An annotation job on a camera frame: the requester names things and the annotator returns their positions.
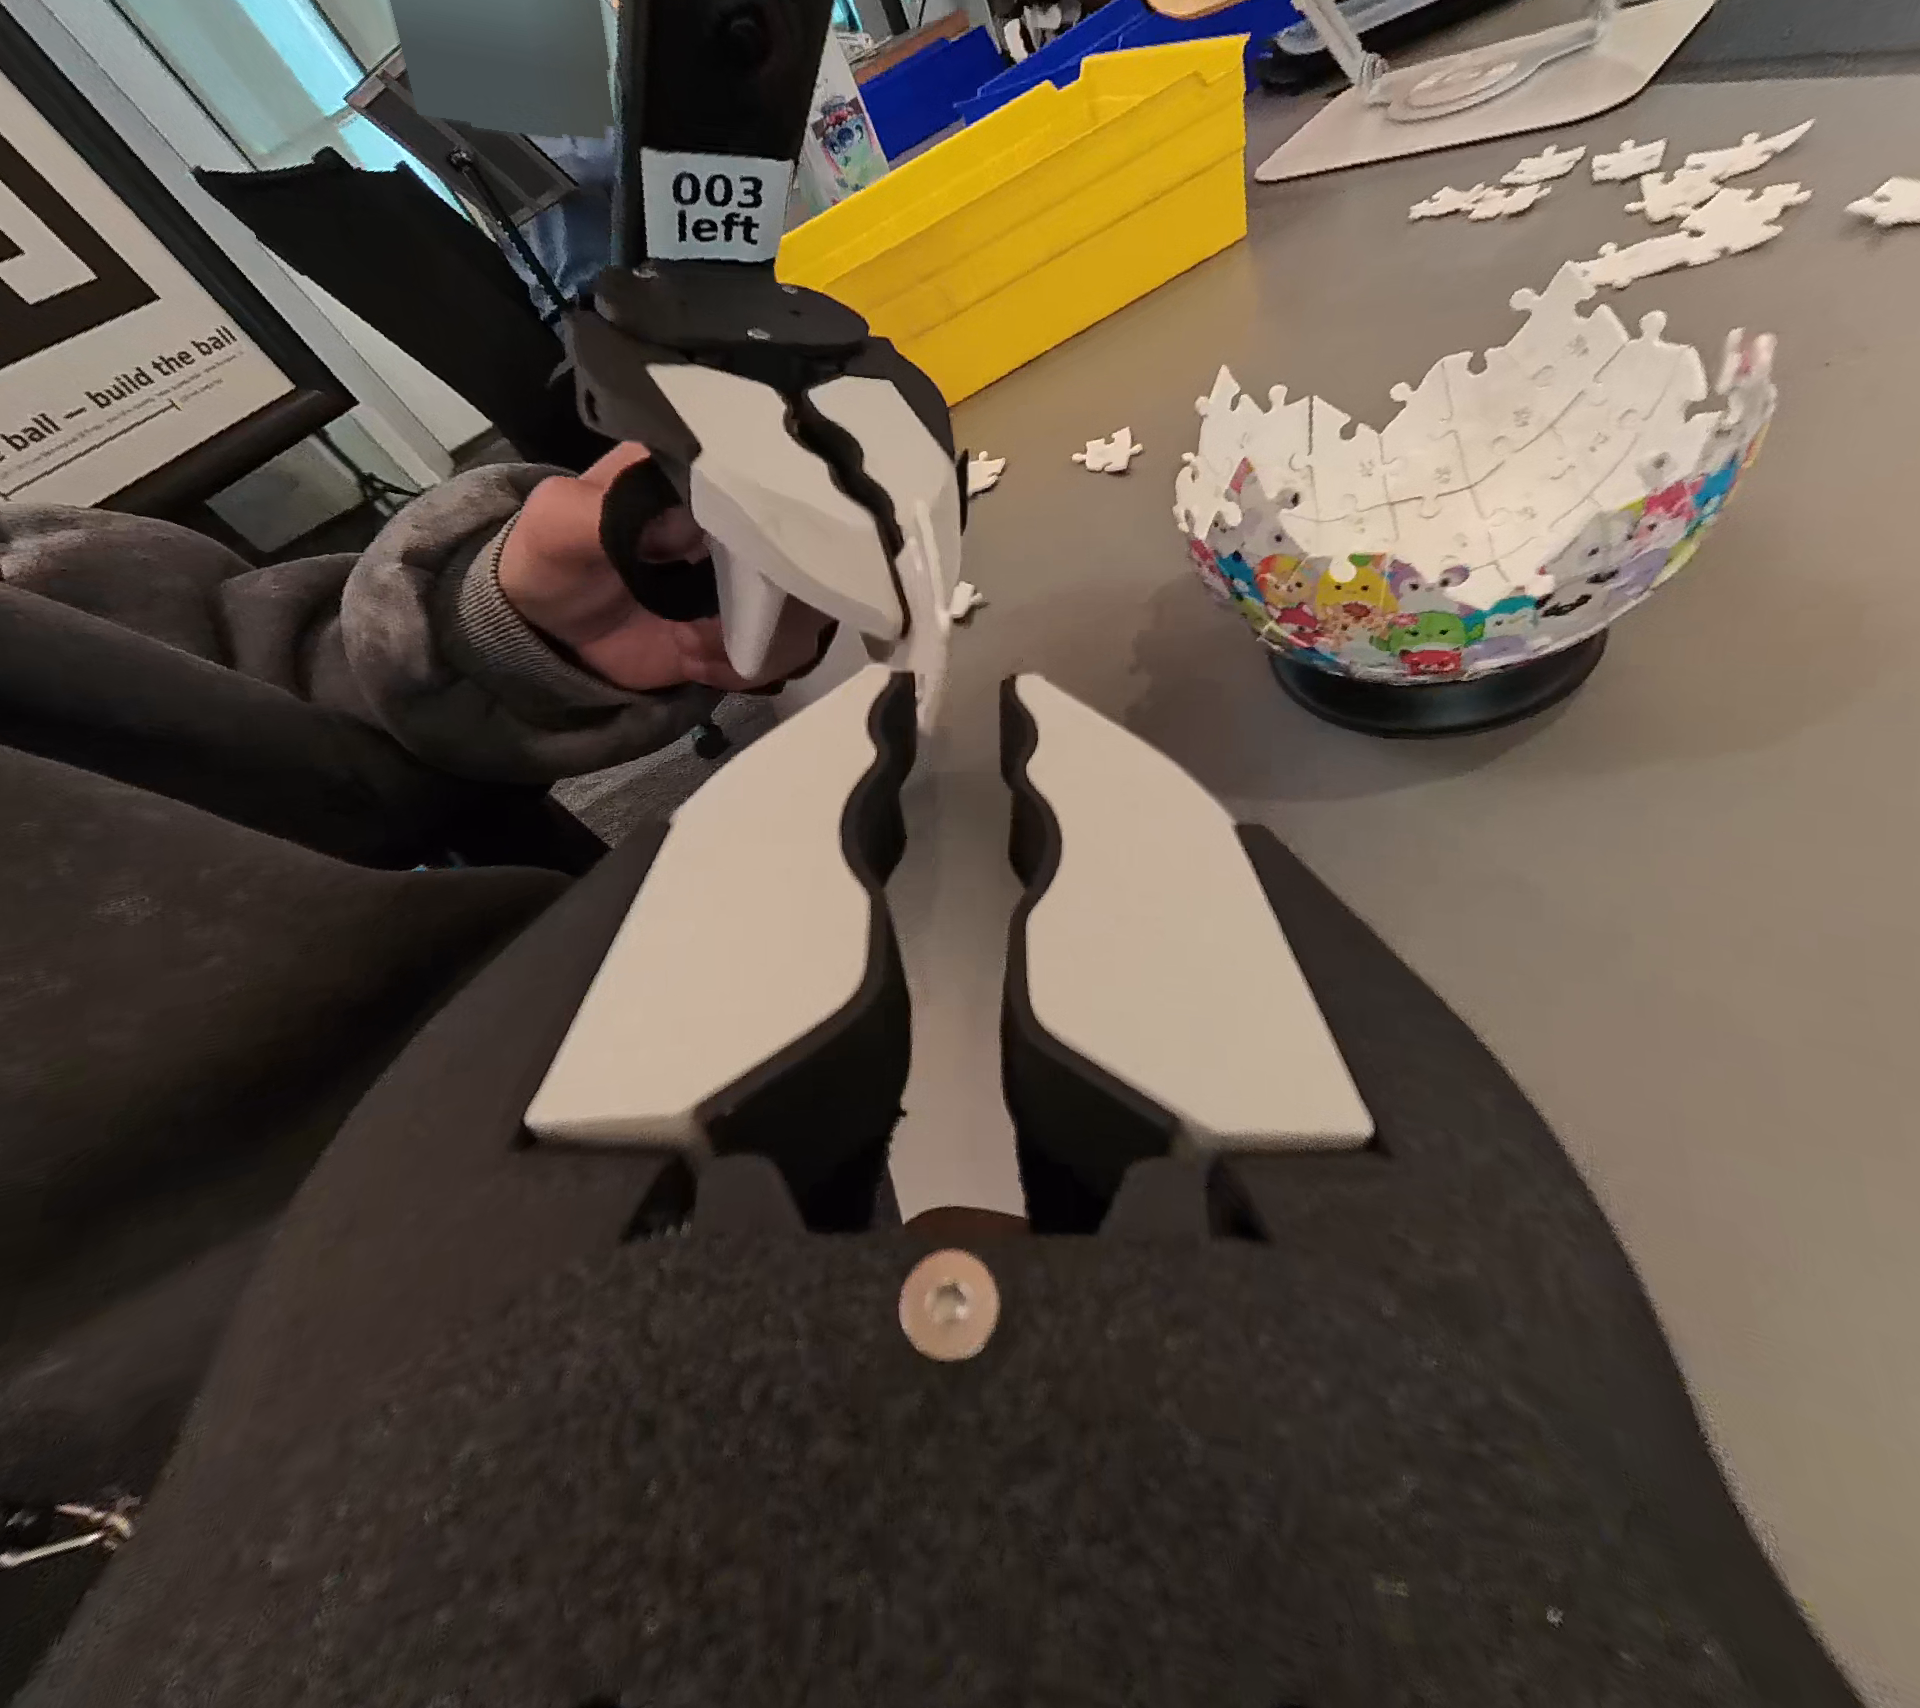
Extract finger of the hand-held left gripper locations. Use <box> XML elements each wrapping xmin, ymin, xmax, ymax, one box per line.
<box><xmin>642</xmin><ymin>363</ymin><xmax>913</xmax><ymax>639</ymax></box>
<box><xmin>814</xmin><ymin>375</ymin><xmax>966</xmax><ymax>573</ymax></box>

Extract person's left hand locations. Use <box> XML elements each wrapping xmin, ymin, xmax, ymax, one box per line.
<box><xmin>495</xmin><ymin>447</ymin><xmax>843</xmax><ymax>698</ymax></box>

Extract partly built white puzzle ball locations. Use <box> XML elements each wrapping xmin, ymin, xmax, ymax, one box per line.
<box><xmin>1170</xmin><ymin>259</ymin><xmax>1782</xmax><ymax>687</ymax></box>

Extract puzzle pieces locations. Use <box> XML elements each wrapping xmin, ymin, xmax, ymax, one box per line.
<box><xmin>1407</xmin><ymin>118</ymin><xmax>1920</xmax><ymax>291</ymax></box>

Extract blue storage bin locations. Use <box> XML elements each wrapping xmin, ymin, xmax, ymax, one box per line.
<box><xmin>855</xmin><ymin>0</ymin><xmax>1308</xmax><ymax>165</ymax></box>

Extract person's left forearm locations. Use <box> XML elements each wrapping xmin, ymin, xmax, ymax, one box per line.
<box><xmin>0</xmin><ymin>461</ymin><xmax>709</xmax><ymax>825</ymax></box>

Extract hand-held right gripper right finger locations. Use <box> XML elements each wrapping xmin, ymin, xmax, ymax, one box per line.
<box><xmin>996</xmin><ymin>671</ymin><xmax>1378</xmax><ymax>1238</ymax></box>

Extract printed cartoon carton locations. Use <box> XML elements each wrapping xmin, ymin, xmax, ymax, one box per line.
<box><xmin>802</xmin><ymin>33</ymin><xmax>888</xmax><ymax>195</ymax></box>

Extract black white marker poster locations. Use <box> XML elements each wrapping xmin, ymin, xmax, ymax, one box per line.
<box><xmin>0</xmin><ymin>0</ymin><xmax>363</xmax><ymax>526</ymax></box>

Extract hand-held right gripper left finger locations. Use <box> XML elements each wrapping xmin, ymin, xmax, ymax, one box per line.
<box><xmin>523</xmin><ymin>666</ymin><xmax>919</xmax><ymax>1238</ymax></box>

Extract black office chair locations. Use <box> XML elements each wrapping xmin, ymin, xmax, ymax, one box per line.
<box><xmin>192</xmin><ymin>143</ymin><xmax>603</xmax><ymax>496</ymax></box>

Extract black ball stand ring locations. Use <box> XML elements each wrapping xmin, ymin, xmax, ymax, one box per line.
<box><xmin>1267</xmin><ymin>627</ymin><xmax>1610</xmax><ymax>737</ymax></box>

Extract yellow box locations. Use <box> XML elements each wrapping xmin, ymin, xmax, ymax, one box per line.
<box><xmin>773</xmin><ymin>31</ymin><xmax>1253</xmax><ymax>406</ymax></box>

